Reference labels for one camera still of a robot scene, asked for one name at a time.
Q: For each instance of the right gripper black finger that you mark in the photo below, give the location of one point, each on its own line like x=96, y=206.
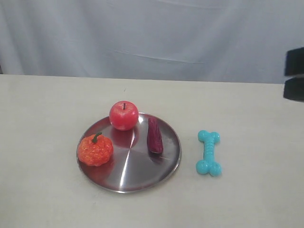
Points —
x=294, y=62
x=294, y=89

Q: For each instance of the turquoise toy bone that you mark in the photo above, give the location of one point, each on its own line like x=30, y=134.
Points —
x=208, y=165

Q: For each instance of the purple sweet potato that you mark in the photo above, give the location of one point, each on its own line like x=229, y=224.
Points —
x=154, y=137

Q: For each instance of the red apple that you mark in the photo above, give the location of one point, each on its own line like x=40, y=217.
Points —
x=123, y=115

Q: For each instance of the round stainless steel plate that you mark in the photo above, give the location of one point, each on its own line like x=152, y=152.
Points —
x=132, y=167

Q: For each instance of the orange toy pumpkin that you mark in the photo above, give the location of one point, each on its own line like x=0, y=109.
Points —
x=95, y=150

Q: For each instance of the white backdrop cloth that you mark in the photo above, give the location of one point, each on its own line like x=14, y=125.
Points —
x=190, y=40

